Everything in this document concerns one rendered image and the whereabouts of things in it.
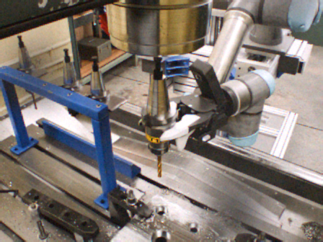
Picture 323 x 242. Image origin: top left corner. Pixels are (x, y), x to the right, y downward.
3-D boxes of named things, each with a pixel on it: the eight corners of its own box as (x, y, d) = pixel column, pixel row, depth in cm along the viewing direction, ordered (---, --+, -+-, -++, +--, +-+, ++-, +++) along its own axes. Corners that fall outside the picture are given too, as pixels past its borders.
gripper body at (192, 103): (197, 149, 66) (234, 127, 72) (200, 113, 61) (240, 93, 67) (171, 132, 71) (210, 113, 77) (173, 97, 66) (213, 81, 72)
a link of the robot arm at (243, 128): (221, 125, 92) (226, 91, 86) (259, 137, 87) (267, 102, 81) (210, 140, 86) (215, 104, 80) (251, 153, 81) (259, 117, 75)
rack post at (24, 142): (31, 137, 125) (12, 68, 108) (40, 142, 122) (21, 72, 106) (9, 150, 118) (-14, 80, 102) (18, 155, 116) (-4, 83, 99)
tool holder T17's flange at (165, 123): (135, 122, 60) (134, 111, 59) (156, 109, 64) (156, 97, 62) (161, 135, 57) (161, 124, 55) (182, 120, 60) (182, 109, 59)
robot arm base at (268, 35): (254, 32, 151) (257, 11, 146) (285, 37, 145) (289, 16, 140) (244, 41, 140) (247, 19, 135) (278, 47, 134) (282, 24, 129)
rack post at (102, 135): (114, 184, 104) (105, 105, 88) (127, 191, 102) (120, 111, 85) (93, 202, 97) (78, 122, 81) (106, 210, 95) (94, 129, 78)
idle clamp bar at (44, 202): (38, 202, 98) (33, 187, 94) (104, 238, 87) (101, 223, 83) (26, 212, 94) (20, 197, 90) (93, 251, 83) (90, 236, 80)
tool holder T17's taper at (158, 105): (140, 111, 59) (139, 77, 55) (157, 101, 61) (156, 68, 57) (160, 119, 56) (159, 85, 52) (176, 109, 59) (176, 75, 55)
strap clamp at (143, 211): (117, 212, 94) (113, 176, 86) (154, 233, 88) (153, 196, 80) (110, 220, 92) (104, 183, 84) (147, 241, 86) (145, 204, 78)
